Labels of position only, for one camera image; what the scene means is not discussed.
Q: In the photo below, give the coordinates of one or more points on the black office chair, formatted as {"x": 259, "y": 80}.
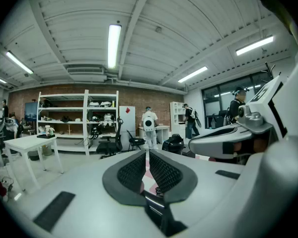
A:
{"x": 110, "y": 142}

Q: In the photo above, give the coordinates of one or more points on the white cubby cabinet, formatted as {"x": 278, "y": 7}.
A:
{"x": 176, "y": 115}

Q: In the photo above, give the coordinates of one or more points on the wall display screen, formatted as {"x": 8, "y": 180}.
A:
{"x": 31, "y": 111}

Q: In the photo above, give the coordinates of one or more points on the small potted plant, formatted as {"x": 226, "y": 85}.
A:
{"x": 48, "y": 130}

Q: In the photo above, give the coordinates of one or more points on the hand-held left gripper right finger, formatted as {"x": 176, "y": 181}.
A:
{"x": 208, "y": 182}

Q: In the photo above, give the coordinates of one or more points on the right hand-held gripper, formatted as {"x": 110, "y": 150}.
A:
{"x": 255, "y": 119}

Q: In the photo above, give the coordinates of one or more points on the white round backpack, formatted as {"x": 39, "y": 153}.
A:
{"x": 147, "y": 124}

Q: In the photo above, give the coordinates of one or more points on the white helmet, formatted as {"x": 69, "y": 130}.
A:
{"x": 94, "y": 104}
{"x": 105, "y": 104}

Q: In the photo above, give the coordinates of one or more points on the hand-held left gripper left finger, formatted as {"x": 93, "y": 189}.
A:
{"x": 89, "y": 182}

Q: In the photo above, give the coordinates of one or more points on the white cabinet with red sticker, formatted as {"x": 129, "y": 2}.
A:
{"x": 127, "y": 128}

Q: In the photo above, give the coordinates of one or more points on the pink white checkered tablecloth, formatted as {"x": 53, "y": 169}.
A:
{"x": 147, "y": 180}

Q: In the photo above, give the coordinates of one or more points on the white shelving unit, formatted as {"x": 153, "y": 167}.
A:
{"x": 85, "y": 123}

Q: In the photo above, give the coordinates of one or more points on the ceiling air conditioner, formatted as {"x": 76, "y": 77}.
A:
{"x": 87, "y": 74}

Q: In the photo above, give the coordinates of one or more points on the white table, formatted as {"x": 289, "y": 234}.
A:
{"x": 27, "y": 142}

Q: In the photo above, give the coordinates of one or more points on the black folding chair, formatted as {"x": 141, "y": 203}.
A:
{"x": 135, "y": 141}

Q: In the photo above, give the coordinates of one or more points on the black tissue box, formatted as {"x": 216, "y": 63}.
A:
{"x": 188, "y": 153}

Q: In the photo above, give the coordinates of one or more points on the black tray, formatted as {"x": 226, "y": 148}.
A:
{"x": 46, "y": 136}

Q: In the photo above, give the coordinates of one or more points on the person's right hand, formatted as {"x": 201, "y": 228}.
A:
{"x": 259, "y": 145}

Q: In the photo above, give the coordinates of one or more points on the white drawer desk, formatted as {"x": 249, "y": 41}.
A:
{"x": 161, "y": 130}

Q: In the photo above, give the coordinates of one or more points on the black coat rack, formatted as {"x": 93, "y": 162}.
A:
{"x": 269, "y": 72}

